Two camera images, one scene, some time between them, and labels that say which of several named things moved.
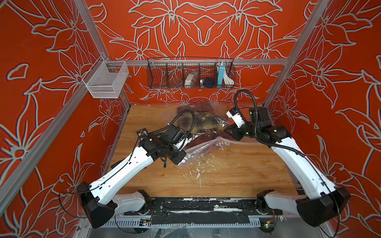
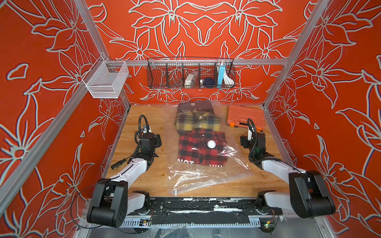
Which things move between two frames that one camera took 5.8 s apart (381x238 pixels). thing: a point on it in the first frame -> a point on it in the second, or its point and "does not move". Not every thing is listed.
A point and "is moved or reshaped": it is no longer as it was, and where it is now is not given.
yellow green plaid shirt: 193,121 does not move
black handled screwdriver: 115,163 does not move
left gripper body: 175,154 -> 157,143
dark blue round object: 209,83 does not move
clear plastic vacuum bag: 206,123 is moved or reshaped
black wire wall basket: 190,73 does not move
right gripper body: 245,130 -> 247,144
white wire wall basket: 106,79 does not move
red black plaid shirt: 206,140 is moved or reshaped
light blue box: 222,70 does not move
